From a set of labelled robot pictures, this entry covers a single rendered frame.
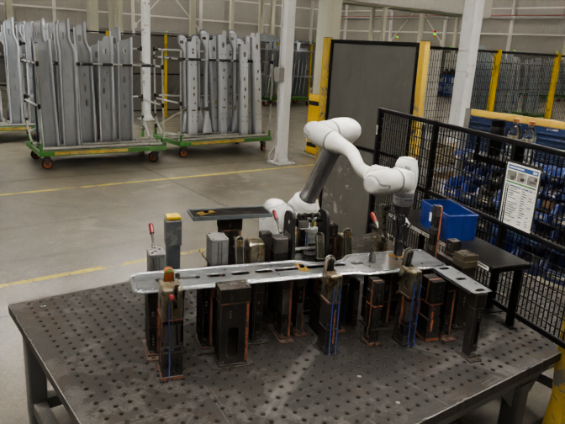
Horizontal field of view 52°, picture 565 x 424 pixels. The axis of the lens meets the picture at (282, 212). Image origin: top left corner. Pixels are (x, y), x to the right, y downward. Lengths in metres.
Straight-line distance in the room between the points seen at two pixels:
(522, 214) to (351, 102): 2.87
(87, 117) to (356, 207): 5.23
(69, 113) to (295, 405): 7.50
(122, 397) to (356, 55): 3.94
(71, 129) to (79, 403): 7.25
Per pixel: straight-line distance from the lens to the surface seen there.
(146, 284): 2.29
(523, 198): 2.84
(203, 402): 2.14
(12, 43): 11.49
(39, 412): 3.02
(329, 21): 10.37
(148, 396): 2.18
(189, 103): 10.26
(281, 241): 2.58
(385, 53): 5.12
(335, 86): 5.58
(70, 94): 9.15
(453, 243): 2.79
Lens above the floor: 1.91
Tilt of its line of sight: 16 degrees down
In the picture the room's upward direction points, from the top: 3 degrees clockwise
